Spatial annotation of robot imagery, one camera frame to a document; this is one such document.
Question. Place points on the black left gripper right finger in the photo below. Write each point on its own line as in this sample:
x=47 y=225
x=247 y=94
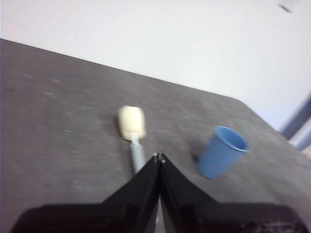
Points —
x=206 y=216

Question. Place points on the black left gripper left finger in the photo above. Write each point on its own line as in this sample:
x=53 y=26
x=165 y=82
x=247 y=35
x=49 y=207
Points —
x=116 y=213

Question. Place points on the blue ribbed plastic cup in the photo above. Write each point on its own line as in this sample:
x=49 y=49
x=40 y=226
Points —
x=219 y=155

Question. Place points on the grey cup brush cream sponge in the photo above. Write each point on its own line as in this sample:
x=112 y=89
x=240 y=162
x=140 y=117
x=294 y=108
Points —
x=132 y=121

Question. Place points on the blue grey frame post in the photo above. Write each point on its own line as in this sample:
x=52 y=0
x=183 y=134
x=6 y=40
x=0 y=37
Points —
x=297 y=121

